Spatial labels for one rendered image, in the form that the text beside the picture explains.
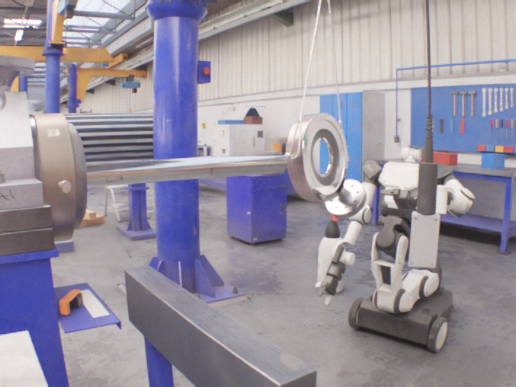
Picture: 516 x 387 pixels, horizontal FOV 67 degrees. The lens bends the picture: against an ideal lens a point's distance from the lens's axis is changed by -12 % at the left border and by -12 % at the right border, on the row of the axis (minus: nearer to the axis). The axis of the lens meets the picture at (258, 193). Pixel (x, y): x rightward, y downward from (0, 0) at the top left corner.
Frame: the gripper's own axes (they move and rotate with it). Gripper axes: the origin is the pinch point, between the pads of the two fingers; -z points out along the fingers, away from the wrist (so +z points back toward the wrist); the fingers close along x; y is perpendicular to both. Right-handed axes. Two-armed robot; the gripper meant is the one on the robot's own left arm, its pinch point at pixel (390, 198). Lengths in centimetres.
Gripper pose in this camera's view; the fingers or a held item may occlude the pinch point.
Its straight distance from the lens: 200.3
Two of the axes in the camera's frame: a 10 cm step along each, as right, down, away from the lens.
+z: 7.7, 0.0, -6.4
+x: 5.2, 5.7, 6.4
